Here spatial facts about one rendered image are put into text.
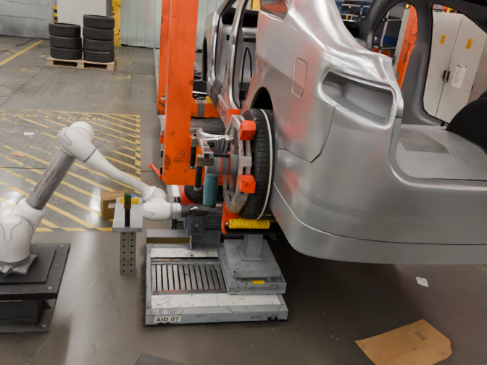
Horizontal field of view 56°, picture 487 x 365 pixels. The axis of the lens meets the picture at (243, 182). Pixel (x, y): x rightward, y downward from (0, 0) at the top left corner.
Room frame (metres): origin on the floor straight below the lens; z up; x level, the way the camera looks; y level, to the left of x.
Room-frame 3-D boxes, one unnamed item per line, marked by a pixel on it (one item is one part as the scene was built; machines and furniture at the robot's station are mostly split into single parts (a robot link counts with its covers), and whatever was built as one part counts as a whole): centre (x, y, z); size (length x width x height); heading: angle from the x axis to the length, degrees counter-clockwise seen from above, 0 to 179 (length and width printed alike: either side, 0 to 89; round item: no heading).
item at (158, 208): (2.29, 0.46, 0.63); 0.16 x 0.13 x 0.11; 104
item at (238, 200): (2.59, 0.06, 0.85); 0.54 x 0.07 x 0.54; 13
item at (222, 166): (2.57, 0.13, 0.85); 0.21 x 0.14 x 0.14; 103
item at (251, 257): (2.63, -0.10, 0.32); 0.40 x 0.30 x 0.28; 13
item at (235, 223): (2.49, -0.06, 0.51); 0.29 x 0.06 x 0.06; 103
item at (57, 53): (10.42, 3.89, 0.55); 1.40 x 0.80 x 1.09; 102
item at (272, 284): (2.63, -0.10, 0.13); 0.50 x 0.36 x 0.10; 13
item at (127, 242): (2.62, 0.70, 0.21); 0.10 x 0.10 x 0.42; 13
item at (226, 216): (2.60, 0.02, 0.48); 0.16 x 0.12 x 0.17; 103
